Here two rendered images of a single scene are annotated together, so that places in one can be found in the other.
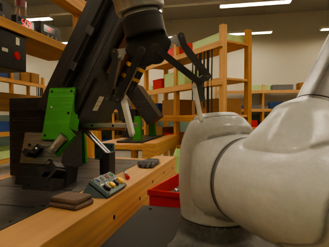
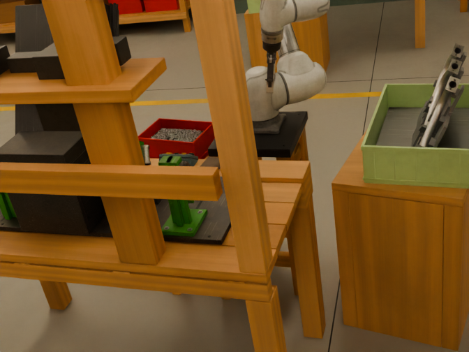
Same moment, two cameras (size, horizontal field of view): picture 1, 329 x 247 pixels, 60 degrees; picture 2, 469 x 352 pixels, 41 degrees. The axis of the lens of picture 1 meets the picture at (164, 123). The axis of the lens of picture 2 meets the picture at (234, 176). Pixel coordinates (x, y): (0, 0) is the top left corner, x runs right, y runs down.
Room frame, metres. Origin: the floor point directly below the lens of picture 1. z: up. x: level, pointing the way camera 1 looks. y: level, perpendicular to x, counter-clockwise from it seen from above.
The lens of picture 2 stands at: (0.40, 2.53, 2.16)
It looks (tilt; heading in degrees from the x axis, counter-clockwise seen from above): 30 degrees down; 278
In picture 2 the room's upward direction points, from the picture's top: 10 degrees counter-clockwise
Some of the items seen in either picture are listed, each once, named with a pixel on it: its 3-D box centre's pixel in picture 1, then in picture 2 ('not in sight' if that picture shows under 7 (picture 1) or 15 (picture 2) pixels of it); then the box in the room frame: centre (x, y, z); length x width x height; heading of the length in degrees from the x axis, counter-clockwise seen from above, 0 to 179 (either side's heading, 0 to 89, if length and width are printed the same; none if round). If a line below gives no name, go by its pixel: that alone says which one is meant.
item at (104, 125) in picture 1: (91, 126); not in sight; (1.28, 0.33, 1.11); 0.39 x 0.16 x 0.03; 76
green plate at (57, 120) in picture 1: (63, 113); not in sight; (1.14, 0.40, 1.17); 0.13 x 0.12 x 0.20; 166
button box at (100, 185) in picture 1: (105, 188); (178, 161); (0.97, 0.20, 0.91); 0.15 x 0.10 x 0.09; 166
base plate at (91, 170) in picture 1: (61, 178); (109, 202); (1.23, 0.45, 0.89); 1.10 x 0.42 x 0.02; 166
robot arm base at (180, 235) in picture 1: (216, 223); (259, 119); (0.63, -0.12, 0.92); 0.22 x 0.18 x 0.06; 167
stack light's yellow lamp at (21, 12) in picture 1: (20, 13); not in sight; (1.41, 0.71, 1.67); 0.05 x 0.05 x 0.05
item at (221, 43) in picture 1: (185, 114); not in sight; (4.60, -0.33, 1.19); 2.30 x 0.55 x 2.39; 30
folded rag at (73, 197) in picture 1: (71, 200); (211, 165); (0.82, 0.27, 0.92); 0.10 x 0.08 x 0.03; 66
